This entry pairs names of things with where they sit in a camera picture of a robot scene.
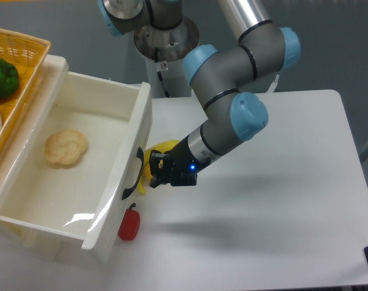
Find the white top drawer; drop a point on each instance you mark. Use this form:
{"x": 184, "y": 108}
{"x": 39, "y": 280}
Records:
{"x": 71, "y": 157}

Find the red bell pepper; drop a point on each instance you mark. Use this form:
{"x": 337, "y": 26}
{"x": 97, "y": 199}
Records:
{"x": 130, "y": 224}

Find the black top drawer handle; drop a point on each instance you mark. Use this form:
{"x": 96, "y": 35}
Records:
{"x": 135, "y": 173}

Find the round bread bun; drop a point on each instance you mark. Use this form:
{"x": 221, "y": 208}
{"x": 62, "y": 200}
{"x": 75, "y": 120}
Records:
{"x": 65, "y": 147}

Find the white drawer cabinet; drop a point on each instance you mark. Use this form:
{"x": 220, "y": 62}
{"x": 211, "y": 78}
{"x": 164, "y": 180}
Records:
{"x": 35, "y": 157}

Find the green bell pepper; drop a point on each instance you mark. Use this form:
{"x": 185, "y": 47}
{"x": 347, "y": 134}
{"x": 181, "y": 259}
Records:
{"x": 9, "y": 79}

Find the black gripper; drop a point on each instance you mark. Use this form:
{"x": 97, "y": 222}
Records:
{"x": 179, "y": 164}

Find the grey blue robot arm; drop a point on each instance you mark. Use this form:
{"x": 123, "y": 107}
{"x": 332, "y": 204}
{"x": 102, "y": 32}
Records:
{"x": 216, "y": 78}

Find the white metal bracket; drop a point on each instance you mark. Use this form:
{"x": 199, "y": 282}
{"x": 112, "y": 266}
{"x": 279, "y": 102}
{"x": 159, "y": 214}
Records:
{"x": 273, "y": 85}

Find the yellow bell pepper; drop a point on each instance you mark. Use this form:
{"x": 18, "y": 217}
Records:
{"x": 147, "y": 171}

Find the yellow banana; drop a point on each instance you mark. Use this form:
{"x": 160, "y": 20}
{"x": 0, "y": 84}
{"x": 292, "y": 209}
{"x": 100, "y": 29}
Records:
{"x": 163, "y": 147}

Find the yellow woven basket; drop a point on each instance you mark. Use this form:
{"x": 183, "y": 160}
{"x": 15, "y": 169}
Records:
{"x": 21, "y": 58}

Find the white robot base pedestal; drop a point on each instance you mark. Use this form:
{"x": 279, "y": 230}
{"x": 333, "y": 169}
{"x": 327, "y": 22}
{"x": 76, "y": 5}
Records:
{"x": 163, "y": 52}

